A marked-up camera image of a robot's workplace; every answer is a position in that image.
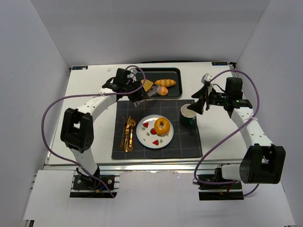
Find small round bun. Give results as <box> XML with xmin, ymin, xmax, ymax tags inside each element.
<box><xmin>157</xmin><ymin>87</ymin><xmax>168</xmax><ymax>96</ymax></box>

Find orange glazed donut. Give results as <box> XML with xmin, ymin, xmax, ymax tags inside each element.
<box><xmin>154</xmin><ymin>117</ymin><xmax>170</xmax><ymax>135</ymax></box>

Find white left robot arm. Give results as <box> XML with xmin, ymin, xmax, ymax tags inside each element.
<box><xmin>60</xmin><ymin>66</ymin><xmax>160</xmax><ymax>177</ymax></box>

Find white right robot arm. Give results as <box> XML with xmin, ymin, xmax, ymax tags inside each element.
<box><xmin>189</xmin><ymin>74</ymin><xmax>286</xmax><ymax>184</ymax></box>

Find brown bread slice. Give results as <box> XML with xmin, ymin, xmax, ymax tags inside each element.
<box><xmin>141</xmin><ymin>79</ymin><xmax>153</xmax><ymax>93</ymax></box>

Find striped long bread roll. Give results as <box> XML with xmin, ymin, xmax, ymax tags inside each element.
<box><xmin>154</xmin><ymin>79</ymin><xmax>176</xmax><ymax>87</ymax></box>

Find green white mug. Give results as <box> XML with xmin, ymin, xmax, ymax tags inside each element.
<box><xmin>180</xmin><ymin>104</ymin><xmax>196</xmax><ymax>127</ymax></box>

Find black baking tray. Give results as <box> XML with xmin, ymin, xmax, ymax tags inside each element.
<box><xmin>142</xmin><ymin>68</ymin><xmax>182</xmax><ymax>99</ymax></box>

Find gold spoon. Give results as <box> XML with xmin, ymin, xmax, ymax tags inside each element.
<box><xmin>127</xmin><ymin>119</ymin><xmax>136</xmax><ymax>152</ymax></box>

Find gold knife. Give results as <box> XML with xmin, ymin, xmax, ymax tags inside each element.
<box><xmin>125</xmin><ymin>116</ymin><xmax>131</xmax><ymax>152</ymax></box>

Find white watermelon pattern plate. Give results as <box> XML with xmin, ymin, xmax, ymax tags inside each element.
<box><xmin>136</xmin><ymin>114</ymin><xmax>174</xmax><ymax>149</ymax></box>

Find dark checked placemat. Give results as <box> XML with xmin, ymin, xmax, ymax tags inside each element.
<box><xmin>111</xmin><ymin>99</ymin><xmax>203</xmax><ymax>160</ymax></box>

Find right blue table label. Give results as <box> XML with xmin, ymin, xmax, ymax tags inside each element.
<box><xmin>212</xmin><ymin>61</ymin><xmax>228</xmax><ymax>66</ymax></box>

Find gold fork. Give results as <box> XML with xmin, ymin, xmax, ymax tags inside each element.
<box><xmin>120</xmin><ymin>117</ymin><xmax>127</xmax><ymax>150</ymax></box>

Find blue table label sticker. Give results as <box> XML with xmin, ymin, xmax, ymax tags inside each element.
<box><xmin>71</xmin><ymin>66</ymin><xmax>88</xmax><ymax>70</ymax></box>

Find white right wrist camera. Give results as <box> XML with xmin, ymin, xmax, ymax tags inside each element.
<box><xmin>201</xmin><ymin>73</ymin><xmax>212</xmax><ymax>84</ymax></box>

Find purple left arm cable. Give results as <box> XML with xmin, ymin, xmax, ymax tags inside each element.
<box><xmin>41</xmin><ymin>65</ymin><xmax>146</xmax><ymax>198</ymax></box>

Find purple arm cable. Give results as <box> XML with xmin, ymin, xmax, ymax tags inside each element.
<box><xmin>41</xmin><ymin>65</ymin><xmax>146</xmax><ymax>198</ymax></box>
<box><xmin>192</xmin><ymin>70</ymin><xmax>260</xmax><ymax>197</ymax></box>

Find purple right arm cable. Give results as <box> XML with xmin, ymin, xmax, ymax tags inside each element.
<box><xmin>192</xmin><ymin>70</ymin><xmax>260</xmax><ymax>197</ymax></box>

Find aluminium frame rail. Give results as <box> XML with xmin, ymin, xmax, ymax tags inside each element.
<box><xmin>30</xmin><ymin>163</ymin><xmax>240</xmax><ymax>190</ymax></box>

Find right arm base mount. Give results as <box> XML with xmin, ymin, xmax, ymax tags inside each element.
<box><xmin>197</xmin><ymin>167</ymin><xmax>244</xmax><ymax>201</ymax></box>

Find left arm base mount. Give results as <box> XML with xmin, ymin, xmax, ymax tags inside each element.
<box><xmin>70</xmin><ymin>171</ymin><xmax>120</xmax><ymax>199</ymax></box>

